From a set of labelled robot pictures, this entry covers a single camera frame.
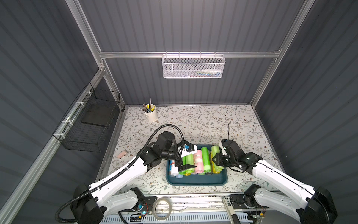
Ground pink small stapler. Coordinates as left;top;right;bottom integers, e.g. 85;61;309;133
117;150;128;160

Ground light green roll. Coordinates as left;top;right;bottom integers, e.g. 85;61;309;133
186;154;195;175

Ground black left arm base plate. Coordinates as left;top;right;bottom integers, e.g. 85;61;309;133
121;196;158;213

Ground teal plastic storage box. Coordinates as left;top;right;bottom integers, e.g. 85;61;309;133
166;145;228;187

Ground black wire side basket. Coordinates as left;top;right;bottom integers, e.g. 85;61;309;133
53;85;122;153

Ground white wire wall basket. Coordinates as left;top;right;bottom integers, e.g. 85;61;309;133
161;54;226;79

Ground black corrugated cable hose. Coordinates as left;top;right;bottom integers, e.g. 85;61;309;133
54;124;185;224

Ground pens and pencils bunch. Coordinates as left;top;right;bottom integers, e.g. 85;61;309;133
141;98;156;113

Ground bright green roll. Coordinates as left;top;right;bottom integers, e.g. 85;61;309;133
178;157;186;175
201;147;212;173

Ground white pen holder cup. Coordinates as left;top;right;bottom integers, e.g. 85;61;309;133
144;109;158;123

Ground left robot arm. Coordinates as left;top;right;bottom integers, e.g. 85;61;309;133
56;131;198;224

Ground white roll with red label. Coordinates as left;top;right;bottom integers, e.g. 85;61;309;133
170;165;179;176

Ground clear packing tape roll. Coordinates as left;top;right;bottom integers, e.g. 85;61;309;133
152;197;172;221

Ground items in white basket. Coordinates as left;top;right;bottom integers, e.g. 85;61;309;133
182;69;222;78

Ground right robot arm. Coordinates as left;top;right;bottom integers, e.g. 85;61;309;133
212;152;337;224

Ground pink trash bag roll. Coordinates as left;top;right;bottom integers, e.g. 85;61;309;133
194;149;204;174

